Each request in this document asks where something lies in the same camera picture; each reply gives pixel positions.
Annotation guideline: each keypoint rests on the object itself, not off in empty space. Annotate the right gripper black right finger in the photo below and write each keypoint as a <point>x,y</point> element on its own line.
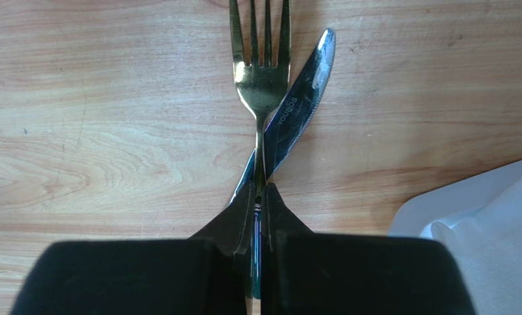
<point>305,272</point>

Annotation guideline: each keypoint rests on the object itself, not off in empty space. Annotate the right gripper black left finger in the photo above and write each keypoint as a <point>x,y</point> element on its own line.
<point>203,274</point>

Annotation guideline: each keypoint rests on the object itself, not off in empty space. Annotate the black handled knife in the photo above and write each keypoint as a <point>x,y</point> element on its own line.
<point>300,103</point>

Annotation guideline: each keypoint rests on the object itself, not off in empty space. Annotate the white hanging cloth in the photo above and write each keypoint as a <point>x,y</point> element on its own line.
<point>487,247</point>

